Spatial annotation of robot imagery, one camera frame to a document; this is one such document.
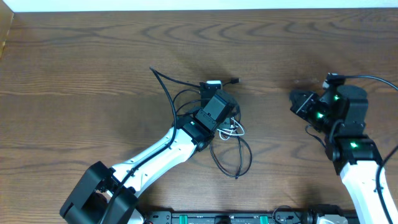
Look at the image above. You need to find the white usb cable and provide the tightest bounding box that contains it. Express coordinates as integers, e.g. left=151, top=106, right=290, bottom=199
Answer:
left=217, top=117, right=246, bottom=141

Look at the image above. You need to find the camera black cable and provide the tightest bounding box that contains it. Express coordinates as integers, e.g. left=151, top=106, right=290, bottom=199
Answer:
left=99, top=67, right=201, bottom=224
left=329, top=74, right=398, bottom=224

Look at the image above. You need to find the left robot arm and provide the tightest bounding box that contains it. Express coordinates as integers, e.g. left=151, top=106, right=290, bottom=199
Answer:
left=60, top=90, right=238, bottom=223

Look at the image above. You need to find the right camera black cable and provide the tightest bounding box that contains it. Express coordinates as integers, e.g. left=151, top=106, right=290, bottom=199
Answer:
left=329, top=74, right=398, bottom=224

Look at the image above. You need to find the left camera black cable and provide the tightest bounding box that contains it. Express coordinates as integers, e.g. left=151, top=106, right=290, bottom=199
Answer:
left=99, top=67, right=201, bottom=224

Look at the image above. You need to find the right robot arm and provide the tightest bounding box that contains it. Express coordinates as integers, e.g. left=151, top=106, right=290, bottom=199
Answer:
left=289, top=85, right=397, bottom=223

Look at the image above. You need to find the long black usb cable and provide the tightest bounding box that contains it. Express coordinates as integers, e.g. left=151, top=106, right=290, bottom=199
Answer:
left=209, top=77, right=252, bottom=180

